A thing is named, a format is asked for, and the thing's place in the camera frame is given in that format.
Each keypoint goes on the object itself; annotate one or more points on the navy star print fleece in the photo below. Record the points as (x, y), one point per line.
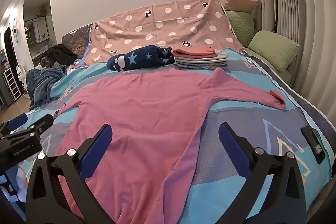
(136, 58)

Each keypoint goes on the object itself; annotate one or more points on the white shelf rack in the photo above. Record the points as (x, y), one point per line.
(11, 85)

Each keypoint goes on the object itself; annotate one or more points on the green ribbed pillow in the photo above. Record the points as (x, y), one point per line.
(273, 49)
(240, 27)

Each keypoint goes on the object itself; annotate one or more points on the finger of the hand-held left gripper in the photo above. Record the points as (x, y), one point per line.
(17, 121)
(39, 125)

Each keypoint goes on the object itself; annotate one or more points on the kitchen cabinet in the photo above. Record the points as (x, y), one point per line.
(36, 29)

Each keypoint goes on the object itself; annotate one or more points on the pink polka dot sheet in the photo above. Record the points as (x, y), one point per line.
(157, 27)

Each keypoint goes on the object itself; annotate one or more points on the pink long-sleeved garment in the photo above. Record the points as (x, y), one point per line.
(147, 113)

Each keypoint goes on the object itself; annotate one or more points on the beige pillow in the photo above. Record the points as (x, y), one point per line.
(240, 2)

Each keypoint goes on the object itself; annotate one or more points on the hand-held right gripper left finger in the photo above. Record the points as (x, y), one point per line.
(97, 148)

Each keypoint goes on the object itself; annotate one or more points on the blue and grey printed bedspread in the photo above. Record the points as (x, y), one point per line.
(210, 195)

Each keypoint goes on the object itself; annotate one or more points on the floral purple cloth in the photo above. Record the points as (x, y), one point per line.
(76, 64)

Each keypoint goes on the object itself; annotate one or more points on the white cat plush toy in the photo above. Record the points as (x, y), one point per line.
(20, 74)

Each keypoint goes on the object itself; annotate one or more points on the grey patterned folded garment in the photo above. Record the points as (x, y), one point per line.
(199, 64)

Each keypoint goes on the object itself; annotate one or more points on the blue-grey fleece blanket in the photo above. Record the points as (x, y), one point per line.
(43, 85)

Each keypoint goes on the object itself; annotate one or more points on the potted plant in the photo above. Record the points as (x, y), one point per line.
(43, 11)

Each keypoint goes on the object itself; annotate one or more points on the grey pleated curtain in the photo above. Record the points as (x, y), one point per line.
(302, 16)

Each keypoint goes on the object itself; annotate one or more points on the black smartphone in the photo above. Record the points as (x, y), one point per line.
(313, 144)

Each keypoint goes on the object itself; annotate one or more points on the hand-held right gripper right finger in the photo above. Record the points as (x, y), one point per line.
(233, 145)

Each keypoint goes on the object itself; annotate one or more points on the black tall cabinet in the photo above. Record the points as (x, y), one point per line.
(9, 56)

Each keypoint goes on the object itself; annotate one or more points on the black clothes pile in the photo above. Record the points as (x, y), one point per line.
(61, 54)

